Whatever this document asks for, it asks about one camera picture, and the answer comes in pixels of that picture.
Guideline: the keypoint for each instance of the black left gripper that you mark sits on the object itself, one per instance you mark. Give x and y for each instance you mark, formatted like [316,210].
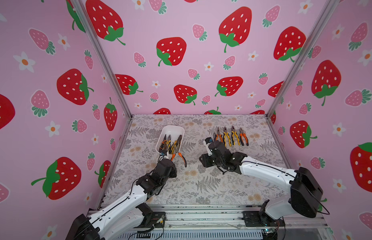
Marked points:
[173,173]

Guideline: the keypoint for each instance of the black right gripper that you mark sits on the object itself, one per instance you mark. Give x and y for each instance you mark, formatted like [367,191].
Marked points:
[211,145]

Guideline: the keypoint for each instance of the orange black pliers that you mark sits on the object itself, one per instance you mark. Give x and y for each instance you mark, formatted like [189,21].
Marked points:
[218,135]

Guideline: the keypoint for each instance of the dark orange striped pliers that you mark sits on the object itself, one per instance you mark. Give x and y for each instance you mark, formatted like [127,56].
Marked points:
[165,145]

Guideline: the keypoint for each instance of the yellow black handled pliers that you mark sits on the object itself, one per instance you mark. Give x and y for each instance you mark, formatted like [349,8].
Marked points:
[234,136]

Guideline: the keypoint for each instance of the orange handled pliers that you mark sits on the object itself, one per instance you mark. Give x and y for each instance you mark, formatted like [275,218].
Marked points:
[243,138]

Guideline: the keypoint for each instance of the white plastic storage box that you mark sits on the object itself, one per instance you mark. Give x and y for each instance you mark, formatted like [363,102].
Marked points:
[172,130]

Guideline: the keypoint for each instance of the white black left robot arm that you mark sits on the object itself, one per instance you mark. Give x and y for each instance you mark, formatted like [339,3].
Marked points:
[128,211]

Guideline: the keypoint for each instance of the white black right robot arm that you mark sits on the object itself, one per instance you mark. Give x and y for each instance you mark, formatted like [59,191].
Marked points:
[303,193]

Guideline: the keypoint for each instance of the floral patterned table mat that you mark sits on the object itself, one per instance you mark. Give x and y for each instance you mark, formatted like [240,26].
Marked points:
[195,184]

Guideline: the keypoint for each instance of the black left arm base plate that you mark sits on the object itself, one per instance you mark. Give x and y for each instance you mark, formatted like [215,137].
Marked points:
[153,220]

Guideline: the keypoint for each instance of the aluminium rail frame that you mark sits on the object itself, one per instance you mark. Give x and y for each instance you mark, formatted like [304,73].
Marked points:
[213,216]

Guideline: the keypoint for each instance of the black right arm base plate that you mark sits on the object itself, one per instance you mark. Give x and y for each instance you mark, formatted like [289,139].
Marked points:
[255,219]

